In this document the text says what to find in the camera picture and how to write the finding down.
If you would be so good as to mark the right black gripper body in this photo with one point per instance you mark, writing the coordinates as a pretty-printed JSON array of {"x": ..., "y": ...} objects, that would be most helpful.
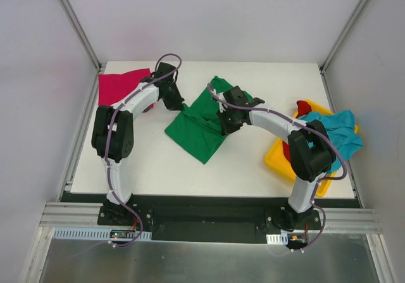
[{"x": 228, "y": 124}]

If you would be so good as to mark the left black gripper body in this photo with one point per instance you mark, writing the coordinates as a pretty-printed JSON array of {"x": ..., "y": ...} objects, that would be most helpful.
[{"x": 174, "y": 99}]

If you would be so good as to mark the green t shirt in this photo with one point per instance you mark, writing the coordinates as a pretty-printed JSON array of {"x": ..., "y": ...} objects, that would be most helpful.
[{"x": 197, "y": 128}]

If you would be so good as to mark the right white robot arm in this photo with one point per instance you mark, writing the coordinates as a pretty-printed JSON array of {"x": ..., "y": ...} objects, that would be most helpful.
[{"x": 311, "y": 156}]

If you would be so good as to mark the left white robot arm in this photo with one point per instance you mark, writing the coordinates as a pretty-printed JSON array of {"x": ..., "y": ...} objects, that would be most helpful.
[{"x": 113, "y": 131}]

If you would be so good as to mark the folded magenta t shirt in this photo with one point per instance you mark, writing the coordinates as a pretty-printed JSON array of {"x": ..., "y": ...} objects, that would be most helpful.
[{"x": 114, "y": 87}]

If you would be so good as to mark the yellow plastic tray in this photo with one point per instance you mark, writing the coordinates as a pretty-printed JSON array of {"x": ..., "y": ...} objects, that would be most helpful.
[{"x": 275, "y": 159}]

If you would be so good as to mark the red t shirt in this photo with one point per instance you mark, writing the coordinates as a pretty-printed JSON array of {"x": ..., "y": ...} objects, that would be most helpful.
[{"x": 303, "y": 108}]

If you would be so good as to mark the teal t shirt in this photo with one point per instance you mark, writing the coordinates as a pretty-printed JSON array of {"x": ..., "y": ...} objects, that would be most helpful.
[{"x": 340, "y": 130}]

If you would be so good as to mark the left aluminium frame post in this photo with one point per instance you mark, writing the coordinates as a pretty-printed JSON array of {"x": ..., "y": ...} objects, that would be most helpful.
[{"x": 80, "y": 33}]

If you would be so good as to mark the aluminium frame post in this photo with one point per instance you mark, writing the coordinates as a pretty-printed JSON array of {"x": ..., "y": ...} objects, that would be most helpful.
[
  {"x": 344, "y": 34},
  {"x": 80, "y": 33}
]

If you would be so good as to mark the right aluminium frame post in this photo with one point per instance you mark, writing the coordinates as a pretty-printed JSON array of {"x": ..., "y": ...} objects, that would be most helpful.
[{"x": 344, "y": 34}]

